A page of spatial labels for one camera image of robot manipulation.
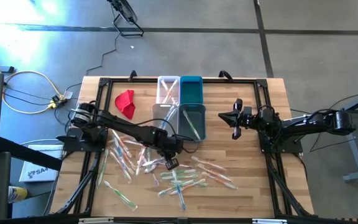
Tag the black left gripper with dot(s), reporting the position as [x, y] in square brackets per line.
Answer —
[169, 146]

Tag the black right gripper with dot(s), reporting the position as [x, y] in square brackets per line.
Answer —
[247, 119]

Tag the purple toothbrush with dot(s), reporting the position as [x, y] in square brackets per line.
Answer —
[154, 161]
[185, 166]
[156, 180]

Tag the blue toothbrush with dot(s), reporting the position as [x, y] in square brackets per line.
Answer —
[179, 191]
[170, 116]
[134, 142]
[120, 154]

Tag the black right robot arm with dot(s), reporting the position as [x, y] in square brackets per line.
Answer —
[315, 121]

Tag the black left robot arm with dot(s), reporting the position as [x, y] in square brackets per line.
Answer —
[123, 127]

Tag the black table clamp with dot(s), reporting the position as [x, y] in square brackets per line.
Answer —
[132, 75]
[225, 74]

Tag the teal plastic bin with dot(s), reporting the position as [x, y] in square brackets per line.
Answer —
[191, 91]

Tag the translucent white plastic bin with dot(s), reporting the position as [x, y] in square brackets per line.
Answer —
[159, 93]

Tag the red cloth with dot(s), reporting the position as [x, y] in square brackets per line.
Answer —
[126, 102]

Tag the yellow power plug block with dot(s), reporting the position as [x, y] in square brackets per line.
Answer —
[56, 102]

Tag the white printed box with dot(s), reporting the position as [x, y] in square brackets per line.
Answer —
[39, 171]

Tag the black floor fan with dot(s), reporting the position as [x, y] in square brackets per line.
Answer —
[124, 9]

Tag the yellow white canister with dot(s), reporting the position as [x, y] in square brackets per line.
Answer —
[17, 194]

